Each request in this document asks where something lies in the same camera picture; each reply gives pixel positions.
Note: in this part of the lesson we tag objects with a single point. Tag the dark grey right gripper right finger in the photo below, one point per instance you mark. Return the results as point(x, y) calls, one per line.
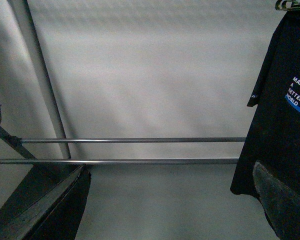
point(279, 196)

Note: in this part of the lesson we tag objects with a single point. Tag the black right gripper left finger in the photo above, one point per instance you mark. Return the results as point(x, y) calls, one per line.
point(55, 216)

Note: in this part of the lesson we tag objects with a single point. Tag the green clothes hanger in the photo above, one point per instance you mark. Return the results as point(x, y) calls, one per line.
point(287, 5)

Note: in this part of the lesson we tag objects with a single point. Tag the black printed t-shirt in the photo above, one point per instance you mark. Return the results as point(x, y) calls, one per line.
point(274, 134)

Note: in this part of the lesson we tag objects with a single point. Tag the lower silver rack rail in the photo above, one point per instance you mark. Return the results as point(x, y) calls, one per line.
point(153, 161)

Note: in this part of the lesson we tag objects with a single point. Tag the silver rack rail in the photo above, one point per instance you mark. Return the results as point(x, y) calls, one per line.
point(153, 161)
point(134, 140)

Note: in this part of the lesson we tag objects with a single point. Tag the upper silver rack rail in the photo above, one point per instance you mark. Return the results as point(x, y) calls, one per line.
point(134, 140)

